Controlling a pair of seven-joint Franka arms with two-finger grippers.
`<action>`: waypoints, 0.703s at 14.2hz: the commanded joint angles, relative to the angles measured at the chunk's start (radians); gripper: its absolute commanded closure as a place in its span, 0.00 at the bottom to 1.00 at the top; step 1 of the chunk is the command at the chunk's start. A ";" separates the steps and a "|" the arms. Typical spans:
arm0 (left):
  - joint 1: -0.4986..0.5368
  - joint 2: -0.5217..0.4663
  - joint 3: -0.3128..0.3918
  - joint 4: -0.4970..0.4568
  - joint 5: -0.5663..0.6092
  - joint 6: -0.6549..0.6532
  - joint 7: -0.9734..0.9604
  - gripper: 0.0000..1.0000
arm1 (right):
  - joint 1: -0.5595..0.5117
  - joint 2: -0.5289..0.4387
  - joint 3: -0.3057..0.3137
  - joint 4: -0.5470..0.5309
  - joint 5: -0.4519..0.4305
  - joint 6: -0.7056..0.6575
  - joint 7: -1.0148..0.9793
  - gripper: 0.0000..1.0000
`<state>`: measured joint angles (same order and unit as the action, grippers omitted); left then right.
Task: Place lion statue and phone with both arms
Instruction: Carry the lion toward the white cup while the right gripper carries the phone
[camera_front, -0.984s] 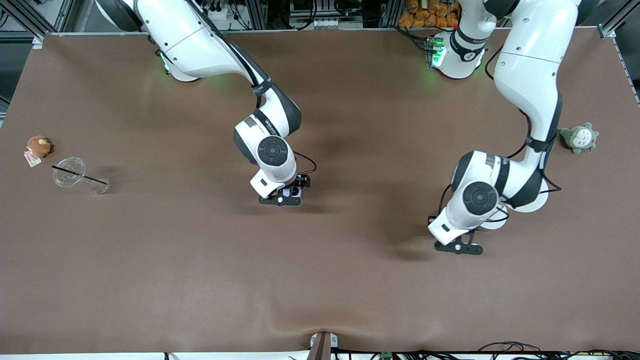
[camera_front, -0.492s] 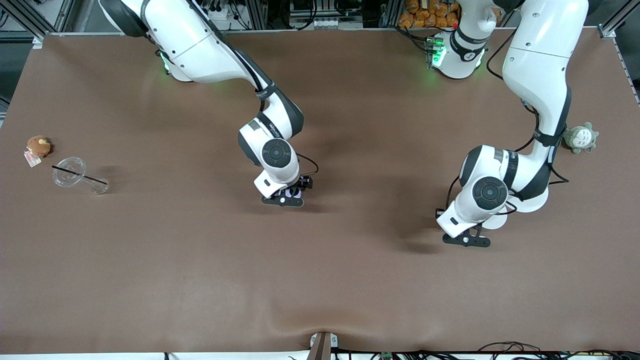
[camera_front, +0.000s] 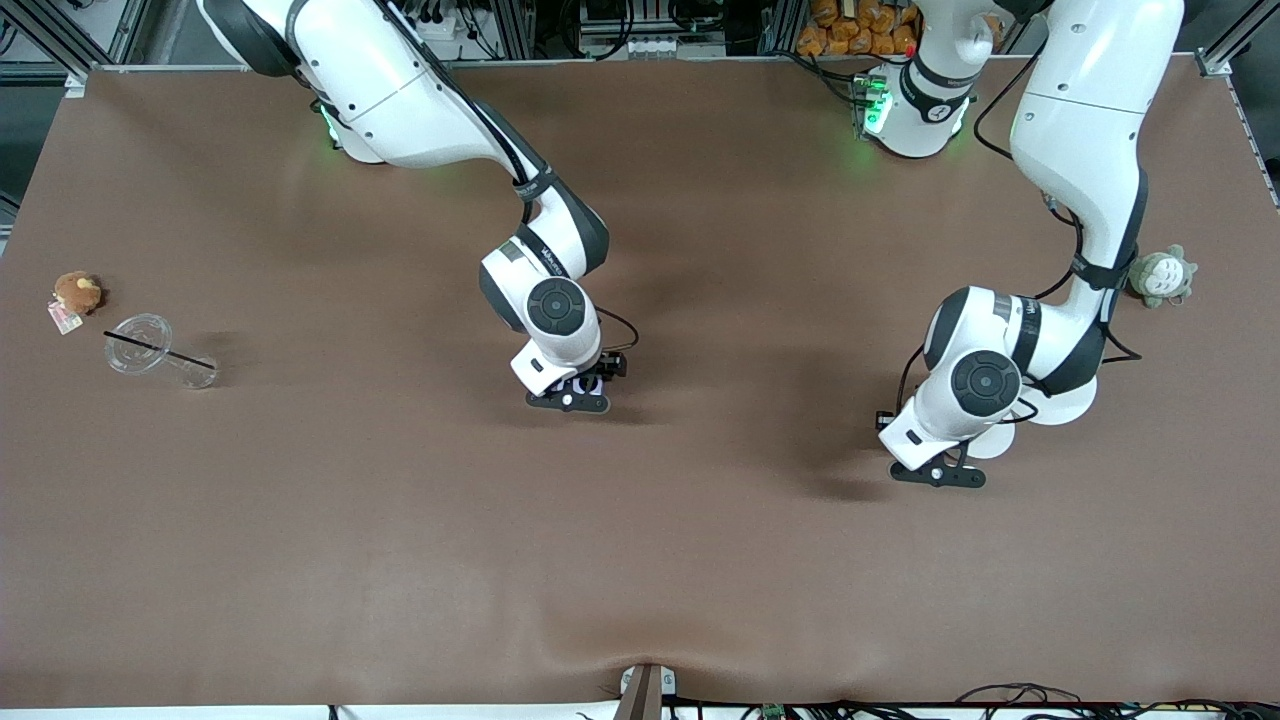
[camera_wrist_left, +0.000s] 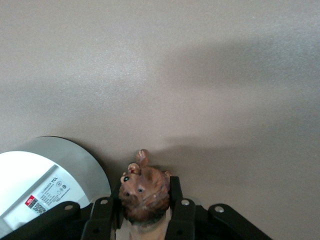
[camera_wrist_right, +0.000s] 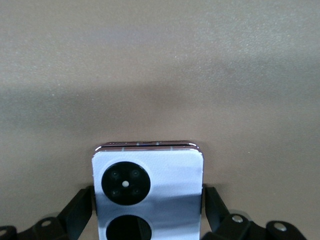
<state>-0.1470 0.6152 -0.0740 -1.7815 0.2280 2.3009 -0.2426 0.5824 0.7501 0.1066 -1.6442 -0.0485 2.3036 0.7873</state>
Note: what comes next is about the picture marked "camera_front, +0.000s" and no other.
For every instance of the white round plate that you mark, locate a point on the white round plate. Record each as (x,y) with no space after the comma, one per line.
(1070,408)

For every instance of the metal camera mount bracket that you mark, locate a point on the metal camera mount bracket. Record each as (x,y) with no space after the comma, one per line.
(645,692)

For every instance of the clear plastic cup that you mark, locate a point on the clear plastic cup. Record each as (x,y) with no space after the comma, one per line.
(140,345)

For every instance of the brown plush toy with tag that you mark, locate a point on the brown plush toy with tag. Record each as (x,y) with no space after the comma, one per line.
(78,292)

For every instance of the aluminium frame profile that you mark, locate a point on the aluminium frame profile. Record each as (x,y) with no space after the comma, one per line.
(1235,40)
(70,50)

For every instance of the white round box with label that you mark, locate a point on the white round box with label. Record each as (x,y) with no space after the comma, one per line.
(992,442)

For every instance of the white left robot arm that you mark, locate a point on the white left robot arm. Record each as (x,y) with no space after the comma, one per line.
(1090,120)

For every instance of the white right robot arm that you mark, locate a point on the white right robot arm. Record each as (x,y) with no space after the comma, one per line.
(400,90)

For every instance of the orange stuffed items pile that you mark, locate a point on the orange stuffed items pile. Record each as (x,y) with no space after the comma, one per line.
(860,30)

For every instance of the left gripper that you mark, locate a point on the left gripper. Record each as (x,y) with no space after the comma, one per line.
(879,416)

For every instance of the white power strip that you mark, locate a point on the white power strip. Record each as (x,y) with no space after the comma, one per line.
(455,35)

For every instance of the grey equipment box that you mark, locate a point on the grey equipment box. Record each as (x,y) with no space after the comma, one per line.
(650,30)

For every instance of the black straw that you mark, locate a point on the black straw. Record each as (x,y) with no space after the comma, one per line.
(160,350)

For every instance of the lilac flip phone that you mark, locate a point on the lilac flip phone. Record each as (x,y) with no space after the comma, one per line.
(570,386)

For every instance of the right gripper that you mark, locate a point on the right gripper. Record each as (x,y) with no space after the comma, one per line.
(612,366)

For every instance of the grey green plush toy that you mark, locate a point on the grey green plush toy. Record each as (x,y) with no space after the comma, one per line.
(1160,278)

